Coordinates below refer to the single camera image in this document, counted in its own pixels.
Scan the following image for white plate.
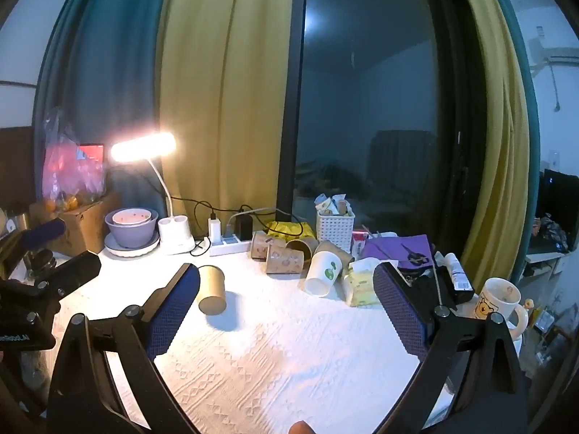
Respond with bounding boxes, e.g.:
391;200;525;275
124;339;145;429
104;230;162;261

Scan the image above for black plastic bag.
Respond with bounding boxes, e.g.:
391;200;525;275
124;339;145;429
537;214;570;252

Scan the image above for red glowing screen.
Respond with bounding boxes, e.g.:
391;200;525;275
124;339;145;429
79;143;106;164

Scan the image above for yellow tissue packet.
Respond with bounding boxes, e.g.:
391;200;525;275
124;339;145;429
341;257;385;307

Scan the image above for white paper cup green print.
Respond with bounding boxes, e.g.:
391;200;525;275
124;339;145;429
303;250;341;298

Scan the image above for white power strip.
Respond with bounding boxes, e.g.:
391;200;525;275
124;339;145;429
208;234;252;258

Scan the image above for packets in basket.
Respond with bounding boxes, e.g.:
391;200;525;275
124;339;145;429
315;192;354;218

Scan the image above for thin wooden stick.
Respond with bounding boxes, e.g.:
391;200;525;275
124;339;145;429
431;253;447;314

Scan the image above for white textured tablecloth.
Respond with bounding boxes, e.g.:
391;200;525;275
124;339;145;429
45;234;458;434

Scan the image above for white tube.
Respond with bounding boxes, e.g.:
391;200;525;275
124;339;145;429
443;252;474;291

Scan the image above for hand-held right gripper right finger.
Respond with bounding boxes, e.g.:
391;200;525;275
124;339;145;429
373;260;530;434

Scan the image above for pink plastic bag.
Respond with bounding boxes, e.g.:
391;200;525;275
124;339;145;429
42;108;108;211

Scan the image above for black pouch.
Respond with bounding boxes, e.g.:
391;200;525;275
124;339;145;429
406;270;476;309

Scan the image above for black cable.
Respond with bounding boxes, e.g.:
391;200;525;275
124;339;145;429
169;196;308;254

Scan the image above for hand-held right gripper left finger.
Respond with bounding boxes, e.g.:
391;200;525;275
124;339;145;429
46;262;201;434

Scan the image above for white desk lamp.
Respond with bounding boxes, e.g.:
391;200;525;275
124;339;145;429
111;132;196;255

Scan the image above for black monitor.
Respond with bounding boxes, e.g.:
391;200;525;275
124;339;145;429
538;169;579;255

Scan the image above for white bear mug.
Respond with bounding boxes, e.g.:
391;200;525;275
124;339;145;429
473;277;529;340

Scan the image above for yellow curtain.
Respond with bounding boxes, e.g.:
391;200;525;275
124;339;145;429
155;0;296;246
451;0;531;282

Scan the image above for black framed glass door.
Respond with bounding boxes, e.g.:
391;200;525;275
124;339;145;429
275;0;490;255

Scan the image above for white air conditioner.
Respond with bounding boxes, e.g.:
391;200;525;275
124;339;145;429
527;24;579;74

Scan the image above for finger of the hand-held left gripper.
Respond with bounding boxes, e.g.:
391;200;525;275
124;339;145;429
0;218;67;258
25;252;101;301

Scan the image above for purple bowl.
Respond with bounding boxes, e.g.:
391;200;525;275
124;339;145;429
105;208;159;248

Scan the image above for small pink bowl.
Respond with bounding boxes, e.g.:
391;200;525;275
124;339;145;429
113;210;153;227

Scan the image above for purple paper sheet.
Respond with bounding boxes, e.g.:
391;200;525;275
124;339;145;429
361;234;436;273

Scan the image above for black scissors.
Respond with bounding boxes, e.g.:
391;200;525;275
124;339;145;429
400;243;431;266

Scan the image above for cardboard box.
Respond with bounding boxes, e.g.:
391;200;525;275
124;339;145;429
29;190;121;256

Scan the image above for plain brown paper cup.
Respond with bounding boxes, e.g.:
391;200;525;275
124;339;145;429
197;265;228;316

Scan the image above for dark wooden board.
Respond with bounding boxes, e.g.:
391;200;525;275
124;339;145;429
0;127;38;212

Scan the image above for printed brown paper cup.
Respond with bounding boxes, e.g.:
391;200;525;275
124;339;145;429
285;238;320;264
312;240;356;273
250;231;287;261
265;244;305;275

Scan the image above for white plastic basket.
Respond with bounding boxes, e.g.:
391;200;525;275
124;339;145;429
315;209;356;254

